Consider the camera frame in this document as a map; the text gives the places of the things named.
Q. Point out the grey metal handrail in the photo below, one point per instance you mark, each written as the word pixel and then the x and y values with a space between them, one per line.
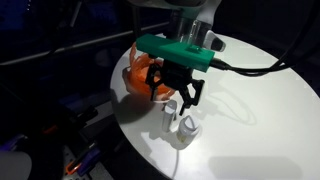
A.
pixel 83 42

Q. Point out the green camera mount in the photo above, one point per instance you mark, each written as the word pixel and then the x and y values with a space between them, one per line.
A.
pixel 173 50

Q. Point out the grey rounded object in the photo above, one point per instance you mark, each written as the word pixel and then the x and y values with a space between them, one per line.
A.
pixel 13 166

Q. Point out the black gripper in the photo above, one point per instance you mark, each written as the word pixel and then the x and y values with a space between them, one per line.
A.
pixel 175 76

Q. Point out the white rectangular labelled container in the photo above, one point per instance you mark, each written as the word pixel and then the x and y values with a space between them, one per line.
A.
pixel 168 116

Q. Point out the orange plastic bag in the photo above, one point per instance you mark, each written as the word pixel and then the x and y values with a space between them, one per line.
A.
pixel 137 80

